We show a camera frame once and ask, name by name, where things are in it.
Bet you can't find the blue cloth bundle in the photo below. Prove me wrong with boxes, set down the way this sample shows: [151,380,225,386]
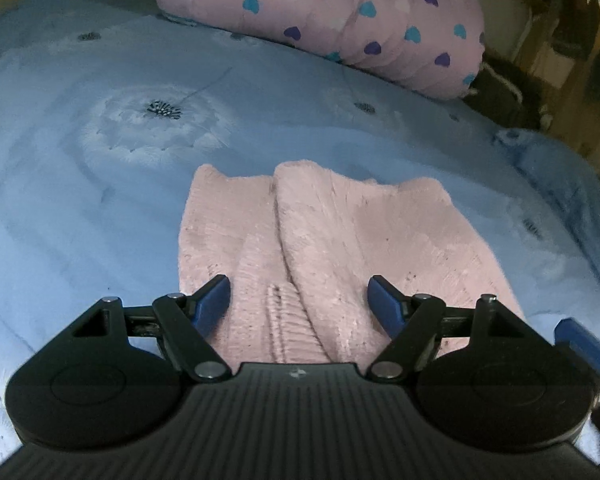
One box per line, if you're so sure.
[494,129,600,281]

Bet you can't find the blue floral bed sheet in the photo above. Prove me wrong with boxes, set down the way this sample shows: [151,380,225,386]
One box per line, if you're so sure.
[0,0,600,466]

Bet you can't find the dark bag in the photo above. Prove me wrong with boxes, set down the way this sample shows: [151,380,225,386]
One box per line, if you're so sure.
[466,59,552,130]

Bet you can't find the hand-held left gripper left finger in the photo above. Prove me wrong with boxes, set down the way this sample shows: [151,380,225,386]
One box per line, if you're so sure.
[70,274,232,382]

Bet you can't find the pink knitted sweater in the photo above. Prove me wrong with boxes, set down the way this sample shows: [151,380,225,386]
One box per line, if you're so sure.
[178,159,527,364]

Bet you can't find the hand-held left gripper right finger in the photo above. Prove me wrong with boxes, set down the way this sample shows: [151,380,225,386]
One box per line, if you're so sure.
[367,275,529,382]

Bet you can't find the pink heart-print rolled blanket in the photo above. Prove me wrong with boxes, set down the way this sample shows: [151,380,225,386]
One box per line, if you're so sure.
[153,0,487,101]

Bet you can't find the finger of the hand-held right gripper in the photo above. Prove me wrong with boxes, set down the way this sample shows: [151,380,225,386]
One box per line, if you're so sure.
[554,317,600,381]

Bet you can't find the wooden furniture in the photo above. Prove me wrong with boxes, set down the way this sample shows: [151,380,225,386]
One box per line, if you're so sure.
[505,0,600,183]

